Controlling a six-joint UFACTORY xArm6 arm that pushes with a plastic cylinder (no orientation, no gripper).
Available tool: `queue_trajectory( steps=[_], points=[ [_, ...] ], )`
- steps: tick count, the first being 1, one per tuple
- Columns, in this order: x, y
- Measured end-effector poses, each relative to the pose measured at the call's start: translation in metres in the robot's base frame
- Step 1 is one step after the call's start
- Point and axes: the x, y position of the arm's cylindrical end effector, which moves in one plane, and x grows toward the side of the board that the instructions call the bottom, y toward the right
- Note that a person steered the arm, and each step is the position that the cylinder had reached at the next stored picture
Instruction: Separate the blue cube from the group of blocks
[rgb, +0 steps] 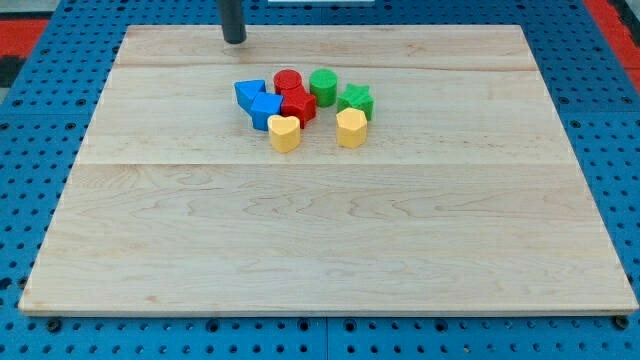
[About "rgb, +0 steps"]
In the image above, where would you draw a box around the yellow hexagon block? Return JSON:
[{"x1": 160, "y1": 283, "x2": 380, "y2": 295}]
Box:
[{"x1": 336, "y1": 108, "x2": 368, "y2": 149}]

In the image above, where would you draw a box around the red star-shaped block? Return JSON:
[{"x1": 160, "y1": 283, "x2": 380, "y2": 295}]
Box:
[{"x1": 280, "y1": 85, "x2": 316, "y2": 129}]

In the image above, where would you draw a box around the red cylinder block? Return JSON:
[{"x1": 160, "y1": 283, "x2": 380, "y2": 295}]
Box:
[{"x1": 273, "y1": 69, "x2": 303, "y2": 94}]

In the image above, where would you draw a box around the green cylinder block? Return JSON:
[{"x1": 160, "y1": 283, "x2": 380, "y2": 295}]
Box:
[{"x1": 309, "y1": 68, "x2": 338, "y2": 107}]

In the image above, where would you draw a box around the blue triangular prism block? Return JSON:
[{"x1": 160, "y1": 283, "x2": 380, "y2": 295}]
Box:
[{"x1": 234, "y1": 79, "x2": 266, "y2": 113}]

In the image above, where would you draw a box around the yellow heart block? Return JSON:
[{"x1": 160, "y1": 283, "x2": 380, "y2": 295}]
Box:
[{"x1": 267, "y1": 115, "x2": 301, "y2": 153}]

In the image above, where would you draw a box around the blue cube block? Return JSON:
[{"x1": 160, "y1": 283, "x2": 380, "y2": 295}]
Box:
[{"x1": 250, "y1": 92, "x2": 284, "y2": 131}]

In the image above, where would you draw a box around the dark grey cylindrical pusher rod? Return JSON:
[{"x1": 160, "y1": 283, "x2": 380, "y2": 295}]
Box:
[{"x1": 216, "y1": 0, "x2": 246, "y2": 44}]

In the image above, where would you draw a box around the light wooden board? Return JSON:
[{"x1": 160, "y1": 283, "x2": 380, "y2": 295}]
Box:
[{"x1": 19, "y1": 25, "x2": 638, "y2": 317}]

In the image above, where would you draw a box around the green star block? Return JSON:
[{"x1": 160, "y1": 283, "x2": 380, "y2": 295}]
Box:
[{"x1": 337, "y1": 83, "x2": 375, "y2": 121}]

